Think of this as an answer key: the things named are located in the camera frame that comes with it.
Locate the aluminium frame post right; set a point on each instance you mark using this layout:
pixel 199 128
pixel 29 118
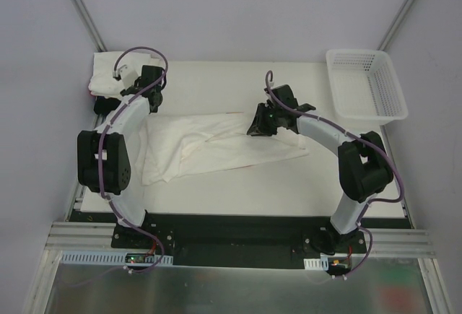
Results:
pixel 396 24

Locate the white slotted cable duct right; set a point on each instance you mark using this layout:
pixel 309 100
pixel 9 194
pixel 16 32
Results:
pixel 325 263

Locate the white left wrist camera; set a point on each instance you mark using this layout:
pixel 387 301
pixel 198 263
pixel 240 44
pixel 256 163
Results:
pixel 126 75

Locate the folded white t shirt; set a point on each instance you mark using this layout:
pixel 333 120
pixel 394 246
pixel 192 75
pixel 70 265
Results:
pixel 102 82

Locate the aluminium side rail right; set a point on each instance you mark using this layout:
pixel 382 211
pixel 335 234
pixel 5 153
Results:
pixel 398 181

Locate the aluminium front rail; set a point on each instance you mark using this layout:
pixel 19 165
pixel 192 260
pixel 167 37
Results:
pixel 382 242

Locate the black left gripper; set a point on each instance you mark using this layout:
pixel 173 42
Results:
pixel 136 88

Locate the folded black t shirt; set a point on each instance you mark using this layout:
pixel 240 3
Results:
pixel 103 106

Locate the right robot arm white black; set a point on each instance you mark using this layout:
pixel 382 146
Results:
pixel 363 166

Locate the aluminium frame post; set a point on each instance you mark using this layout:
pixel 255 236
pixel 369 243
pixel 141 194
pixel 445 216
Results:
pixel 396 24
pixel 89 25

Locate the white plastic basket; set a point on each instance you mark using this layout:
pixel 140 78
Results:
pixel 365 88

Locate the white slotted cable duct left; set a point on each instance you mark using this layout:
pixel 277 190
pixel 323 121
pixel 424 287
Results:
pixel 95 258

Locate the aluminium frame post left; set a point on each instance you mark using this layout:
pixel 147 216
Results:
pixel 89 25

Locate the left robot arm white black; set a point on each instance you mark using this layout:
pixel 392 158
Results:
pixel 106 155

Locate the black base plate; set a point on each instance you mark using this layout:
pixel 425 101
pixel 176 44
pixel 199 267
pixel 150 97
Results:
pixel 258 257

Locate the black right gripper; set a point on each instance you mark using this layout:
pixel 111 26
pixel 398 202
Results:
pixel 266 118

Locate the white slotted cable duct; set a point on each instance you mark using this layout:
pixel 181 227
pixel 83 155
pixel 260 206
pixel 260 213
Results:
pixel 95 258
pixel 325 263

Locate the white t shirt red print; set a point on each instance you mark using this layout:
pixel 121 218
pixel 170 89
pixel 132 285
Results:
pixel 178 146

